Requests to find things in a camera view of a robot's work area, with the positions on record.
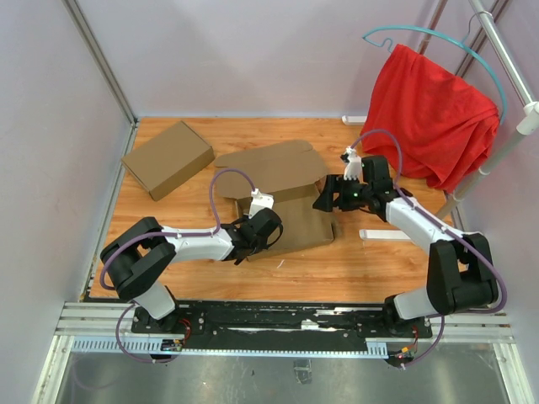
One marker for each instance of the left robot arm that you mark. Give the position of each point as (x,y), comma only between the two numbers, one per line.
(134,262)

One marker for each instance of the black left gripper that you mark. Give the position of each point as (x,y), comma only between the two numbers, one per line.
(264,246)

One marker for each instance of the brown cardboard box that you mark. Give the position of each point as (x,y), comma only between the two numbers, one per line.
(290,171)
(168,160)

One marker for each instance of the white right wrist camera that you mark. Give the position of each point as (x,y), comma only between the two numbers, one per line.
(353,164)

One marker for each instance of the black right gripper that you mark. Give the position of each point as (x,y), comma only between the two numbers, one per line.
(334,183)

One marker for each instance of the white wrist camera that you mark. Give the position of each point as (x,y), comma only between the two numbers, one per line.
(353,164)
(260,201)

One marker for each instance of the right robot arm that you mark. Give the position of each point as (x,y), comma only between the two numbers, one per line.
(460,273)

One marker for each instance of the red cloth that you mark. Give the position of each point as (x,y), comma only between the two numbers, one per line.
(428,122)

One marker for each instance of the folded brown cardboard box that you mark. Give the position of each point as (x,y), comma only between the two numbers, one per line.
(168,160)

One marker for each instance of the white clothes rack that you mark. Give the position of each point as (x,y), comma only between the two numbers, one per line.
(526,127)

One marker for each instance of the teal clothes hanger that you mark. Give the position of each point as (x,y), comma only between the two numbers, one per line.
(389,45)

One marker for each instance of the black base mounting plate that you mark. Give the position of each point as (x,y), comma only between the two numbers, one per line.
(278,326)

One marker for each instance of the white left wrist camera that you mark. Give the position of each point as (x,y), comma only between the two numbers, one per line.
(260,201)

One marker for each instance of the aluminium frame rail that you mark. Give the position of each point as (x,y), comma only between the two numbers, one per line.
(468,359)

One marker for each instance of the grey slotted cable duct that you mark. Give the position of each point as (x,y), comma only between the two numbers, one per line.
(156,346)

